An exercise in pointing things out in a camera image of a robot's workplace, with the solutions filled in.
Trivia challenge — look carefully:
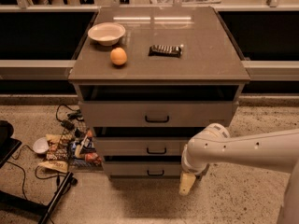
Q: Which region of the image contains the orange fruit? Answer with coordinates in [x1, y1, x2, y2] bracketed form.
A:
[110, 48, 127, 65]

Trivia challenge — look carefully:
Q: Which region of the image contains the black power adapter with cable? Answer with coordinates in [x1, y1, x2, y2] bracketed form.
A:
[55, 104, 84, 131]

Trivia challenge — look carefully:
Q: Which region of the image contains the pile of snack packages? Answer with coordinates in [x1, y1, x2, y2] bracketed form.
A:
[70, 130, 102, 168]

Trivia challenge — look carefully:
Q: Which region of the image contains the small white bowl on floor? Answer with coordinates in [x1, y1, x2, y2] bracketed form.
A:
[33, 137, 49, 154]

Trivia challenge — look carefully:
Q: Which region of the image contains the chip bag on floor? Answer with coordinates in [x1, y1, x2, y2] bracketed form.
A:
[39, 134, 72, 174]

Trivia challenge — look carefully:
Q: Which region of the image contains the grey top drawer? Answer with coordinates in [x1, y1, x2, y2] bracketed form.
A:
[78, 101, 238, 127]

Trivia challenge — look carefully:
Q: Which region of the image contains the black striped snack bar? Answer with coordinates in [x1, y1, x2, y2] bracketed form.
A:
[149, 45, 182, 58]

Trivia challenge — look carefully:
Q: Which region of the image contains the white bowl on cabinet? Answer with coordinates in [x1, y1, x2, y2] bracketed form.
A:
[88, 22, 126, 46]

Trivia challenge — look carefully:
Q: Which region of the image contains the grey bottom drawer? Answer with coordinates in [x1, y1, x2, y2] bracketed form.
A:
[102, 156, 181, 177]

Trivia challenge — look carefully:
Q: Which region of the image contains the grey drawer cabinet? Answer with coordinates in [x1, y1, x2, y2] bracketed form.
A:
[67, 6, 251, 181]

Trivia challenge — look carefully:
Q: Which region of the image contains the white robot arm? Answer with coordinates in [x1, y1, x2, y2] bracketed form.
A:
[179, 123, 299, 224]

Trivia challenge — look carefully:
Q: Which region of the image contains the black stand base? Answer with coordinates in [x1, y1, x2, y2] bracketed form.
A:
[0, 120, 78, 224]

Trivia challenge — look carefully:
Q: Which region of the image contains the grey drawer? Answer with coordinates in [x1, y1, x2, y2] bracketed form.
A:
[102, 156, 181, 177]
[78, 101, 238, 127]
[93, 127, 203, 156]

